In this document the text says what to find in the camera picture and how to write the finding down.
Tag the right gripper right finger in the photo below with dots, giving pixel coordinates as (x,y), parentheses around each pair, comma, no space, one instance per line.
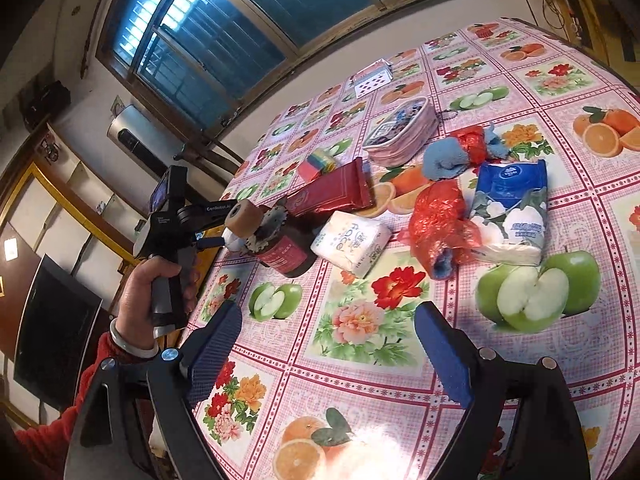
(546,440)

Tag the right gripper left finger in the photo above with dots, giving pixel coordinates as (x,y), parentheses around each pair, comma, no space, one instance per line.
(108,441)

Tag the white pocket tissue pack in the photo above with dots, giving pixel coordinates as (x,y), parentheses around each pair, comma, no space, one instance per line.
(352,243)

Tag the red plastic bag bundle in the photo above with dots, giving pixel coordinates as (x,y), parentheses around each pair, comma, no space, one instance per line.
(440,235)

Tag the blue Vinda tissue pack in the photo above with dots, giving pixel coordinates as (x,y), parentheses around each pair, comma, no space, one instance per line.
(509,209)

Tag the cartoon pencil case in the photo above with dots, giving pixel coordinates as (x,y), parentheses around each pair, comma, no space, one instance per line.
(402,133)

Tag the person's left hand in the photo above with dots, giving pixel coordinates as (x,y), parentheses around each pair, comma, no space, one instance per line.
(132,330)

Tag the tower air conditioner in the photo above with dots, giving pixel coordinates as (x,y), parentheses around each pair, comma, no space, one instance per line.
(149,145)

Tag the dark wooden chair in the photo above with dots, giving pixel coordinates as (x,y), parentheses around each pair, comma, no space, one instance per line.
(214,159)

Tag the tape dispenser with roll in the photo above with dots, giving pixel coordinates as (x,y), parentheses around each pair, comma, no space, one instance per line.
(273,236)

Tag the wooden shelf cabinet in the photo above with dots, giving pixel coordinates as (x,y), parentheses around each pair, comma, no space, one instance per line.
(54,206)

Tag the black flat television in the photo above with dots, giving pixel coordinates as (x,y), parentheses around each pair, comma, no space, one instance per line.
(55,329)

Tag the red foil package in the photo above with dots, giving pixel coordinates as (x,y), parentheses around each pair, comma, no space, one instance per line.
(346,188)

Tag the playing cards pile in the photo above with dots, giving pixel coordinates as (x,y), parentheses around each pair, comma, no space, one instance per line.
(371,78)

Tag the floral fruit tablecloth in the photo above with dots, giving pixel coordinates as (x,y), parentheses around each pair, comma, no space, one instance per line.
(328,377)

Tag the window with wooden frame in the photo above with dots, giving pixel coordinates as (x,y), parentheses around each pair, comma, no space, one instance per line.
(197,64)

